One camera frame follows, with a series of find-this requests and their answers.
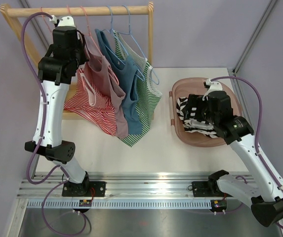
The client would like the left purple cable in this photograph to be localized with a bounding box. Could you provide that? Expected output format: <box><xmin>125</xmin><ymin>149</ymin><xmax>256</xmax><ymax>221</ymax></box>
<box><xmin>22</xmin><ymin>12</ymin><xmax>92</xmax><ymax>235</ymax></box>

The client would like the blue hanger under green top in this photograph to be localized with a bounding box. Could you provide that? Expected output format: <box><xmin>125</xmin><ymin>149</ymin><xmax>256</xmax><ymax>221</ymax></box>
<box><xmin>120</xmin><ymin>5</ymin><xmax>160</xmax><ymax>85</ymax></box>

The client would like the blue tank top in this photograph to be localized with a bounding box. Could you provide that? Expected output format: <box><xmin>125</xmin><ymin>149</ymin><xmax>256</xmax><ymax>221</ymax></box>
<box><xmin>95</xmin><ymin>29</ymin><xmax>142</xmax><ymax>135</ymax></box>

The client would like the black white striped tank top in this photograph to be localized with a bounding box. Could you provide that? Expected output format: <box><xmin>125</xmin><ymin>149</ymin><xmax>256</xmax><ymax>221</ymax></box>
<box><xmin>176</xmin><ymin>97</ymin><xmax>218</xmax><ymax>138</ymax></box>

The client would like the mauve tank top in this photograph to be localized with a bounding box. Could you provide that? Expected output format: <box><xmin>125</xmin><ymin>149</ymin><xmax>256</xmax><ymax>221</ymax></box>
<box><xmin>85</xmin><ymin>34</ymin><xmax>128</xmax><ymax>139</ymax></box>

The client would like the wooden clothes rack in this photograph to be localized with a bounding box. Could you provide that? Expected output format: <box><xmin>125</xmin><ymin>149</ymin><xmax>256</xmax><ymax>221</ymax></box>
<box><xmin>0</xmin><ymin>1</ymin><xmax>154</xmax><ymax>121</ymax></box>

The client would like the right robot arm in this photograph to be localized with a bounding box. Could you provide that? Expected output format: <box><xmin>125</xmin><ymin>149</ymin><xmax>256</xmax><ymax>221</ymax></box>
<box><xmin>182</xmin><ymin>91</ymin><xmax>283</xmax><ymax>227</ymax></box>

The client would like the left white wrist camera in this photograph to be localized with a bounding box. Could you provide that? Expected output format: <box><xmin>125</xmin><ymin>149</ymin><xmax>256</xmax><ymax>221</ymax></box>
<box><xmin>49</xmin><ymin>15</ymin><xmax>76</xmax><ymax>27</ymax></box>

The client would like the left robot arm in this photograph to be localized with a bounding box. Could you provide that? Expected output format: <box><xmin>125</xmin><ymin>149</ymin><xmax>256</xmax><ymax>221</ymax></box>
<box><xmin>25</xmin><ymin>26</ymin><xmax>90</xmax><ymax>197</ymax></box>

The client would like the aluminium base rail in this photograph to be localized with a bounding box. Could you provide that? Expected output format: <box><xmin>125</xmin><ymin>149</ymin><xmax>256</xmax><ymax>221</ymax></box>
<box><xmin>17</xmin><ymin>171</ymin><xmax>255</xmax><ymax>198</ymax></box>

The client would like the right aluminium frame post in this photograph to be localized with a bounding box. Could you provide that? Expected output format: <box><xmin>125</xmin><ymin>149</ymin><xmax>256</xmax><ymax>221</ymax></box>
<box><xmin>232</xmin><ymin>0</ymin><xmax>279</xmax><ymax>76</ymax></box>

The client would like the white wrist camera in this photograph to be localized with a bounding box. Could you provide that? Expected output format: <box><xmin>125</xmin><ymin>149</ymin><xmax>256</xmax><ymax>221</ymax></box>
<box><xmin>202</xmin><ymin>79</ymin><xmax>223</xmax><ymax>101</ymax></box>
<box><xmin>49</xmin><ymin>15</ymin><xmax>76</xmax><ymax>27</ymax></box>

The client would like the aluminium frame post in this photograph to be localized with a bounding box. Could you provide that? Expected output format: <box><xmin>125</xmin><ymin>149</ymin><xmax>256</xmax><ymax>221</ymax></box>
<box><xmin>232</xmin><ymin>0</ymin><xmax>279</xmax><ymax>76</ymax></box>
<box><xmin>15</xmin><ymin>0</ymin><xmax>61</xmax><ymax>58</ymax></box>

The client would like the left aluminium frame post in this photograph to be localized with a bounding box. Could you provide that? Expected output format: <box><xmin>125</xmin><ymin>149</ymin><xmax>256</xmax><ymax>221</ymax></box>
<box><xmin>15</xmin><ymin>0</ymin><xmax>61</xmax><ymax>58</ymax></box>

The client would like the pink hanger under mauve top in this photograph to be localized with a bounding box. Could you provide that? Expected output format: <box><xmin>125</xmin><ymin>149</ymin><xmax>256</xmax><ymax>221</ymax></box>
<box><xmin>80</xmin><ymin>6</ymin><xmax>119</xmax><ymax>85</ymax></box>

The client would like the white slotted cable duct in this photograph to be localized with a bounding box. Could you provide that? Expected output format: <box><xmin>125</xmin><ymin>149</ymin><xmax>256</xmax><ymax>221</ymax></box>
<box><xmin>27</xmin><ymin>199</ymin><xmax>211</xmax><ymax>209</ymax></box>

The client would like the purple cable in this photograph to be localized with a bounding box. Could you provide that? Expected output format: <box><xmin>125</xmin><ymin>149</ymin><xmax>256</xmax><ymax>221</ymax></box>
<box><xmin>211</xmin><ymin>76</ymin><xmax>283</xmax><ymax>233</ymax></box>
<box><xmin>22</xmin><ymin>12</ymin><xmax>92</xmax><ymax>235</ymax></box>

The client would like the pink wire hanger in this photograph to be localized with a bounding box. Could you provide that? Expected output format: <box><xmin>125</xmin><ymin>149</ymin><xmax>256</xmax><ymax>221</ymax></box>
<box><xmin>42</xmin><ymin>16</ymin><xmax>52</xmax><ymax>33</ymax></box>

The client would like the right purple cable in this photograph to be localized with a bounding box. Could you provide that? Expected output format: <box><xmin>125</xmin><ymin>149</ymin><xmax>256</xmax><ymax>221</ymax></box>
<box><xmin>211</xmin><ymin>76</ymin><xmax>283</xmax><ymax>233</ymax></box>

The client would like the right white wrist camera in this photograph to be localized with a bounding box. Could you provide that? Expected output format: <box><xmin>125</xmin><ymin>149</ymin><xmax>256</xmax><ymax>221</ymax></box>
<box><xmin>202</xmin><ymin>79</ymin><xmax>223</xmax><ymax>101</ymax></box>

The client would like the red white striped tank top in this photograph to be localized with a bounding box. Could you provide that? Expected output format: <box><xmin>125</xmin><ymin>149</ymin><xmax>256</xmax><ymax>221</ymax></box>
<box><xmin>64</xmin><ymin>66</ymin><xmax>117</xmax><ymax>136</ymax></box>

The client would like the green white striped tank top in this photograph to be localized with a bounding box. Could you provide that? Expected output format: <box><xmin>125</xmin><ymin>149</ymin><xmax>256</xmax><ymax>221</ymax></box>
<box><xmin>114</xmin><ymin>31</ymin><xmax>162</xmax><ymax>147</ymax></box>

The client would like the pink plastic basin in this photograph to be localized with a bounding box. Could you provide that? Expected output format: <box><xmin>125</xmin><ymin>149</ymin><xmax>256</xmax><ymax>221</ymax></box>
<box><xmin>169</xmin><ymin>77</ymin><xmax>241</xmax><ymax>148</ymax></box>

